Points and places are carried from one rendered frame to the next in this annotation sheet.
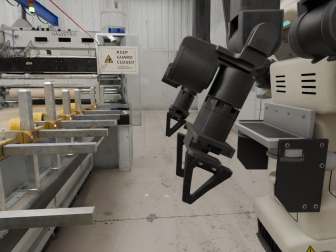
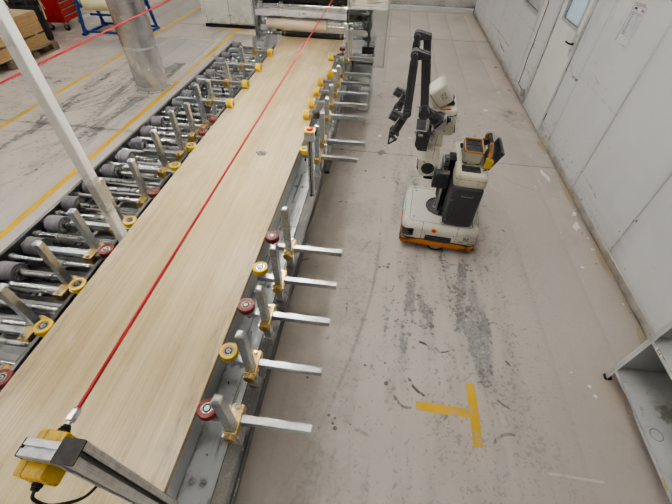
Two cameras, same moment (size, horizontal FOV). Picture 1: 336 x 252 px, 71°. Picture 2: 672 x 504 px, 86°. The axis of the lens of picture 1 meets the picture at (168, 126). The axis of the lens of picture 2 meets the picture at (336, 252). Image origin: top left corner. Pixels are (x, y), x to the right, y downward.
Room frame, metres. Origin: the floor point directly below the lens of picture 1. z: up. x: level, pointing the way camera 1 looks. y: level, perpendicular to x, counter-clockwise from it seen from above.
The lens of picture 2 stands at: (-2.19, -0.19, 2.35)
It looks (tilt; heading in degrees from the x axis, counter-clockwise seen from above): 46 degrees down; 12
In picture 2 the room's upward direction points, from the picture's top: 2 degrees clockwise
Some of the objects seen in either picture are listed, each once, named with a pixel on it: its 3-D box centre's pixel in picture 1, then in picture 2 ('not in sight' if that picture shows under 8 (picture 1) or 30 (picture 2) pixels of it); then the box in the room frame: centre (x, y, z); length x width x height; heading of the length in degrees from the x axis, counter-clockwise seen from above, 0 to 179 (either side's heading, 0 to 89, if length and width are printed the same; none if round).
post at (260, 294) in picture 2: not in sight; (265, 318); (-1.30, 0.34, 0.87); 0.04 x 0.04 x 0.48; 6
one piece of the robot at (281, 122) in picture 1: (276, 147); (424, 130); (0.59, -0.28, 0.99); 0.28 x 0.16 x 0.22; 1
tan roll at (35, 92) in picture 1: (62, 92); (312, 25); (2.98, 1.32, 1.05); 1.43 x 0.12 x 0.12; 96
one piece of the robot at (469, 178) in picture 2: not in sight; (460, 180); (0.60, -0.66, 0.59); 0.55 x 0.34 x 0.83; 1
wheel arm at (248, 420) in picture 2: not in sight; (258, 422); (-1.75, 0.21, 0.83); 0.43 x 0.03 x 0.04; 96
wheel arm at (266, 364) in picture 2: not in sight; (274, 365); (-1.50, 0.23, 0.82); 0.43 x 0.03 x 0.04; 96
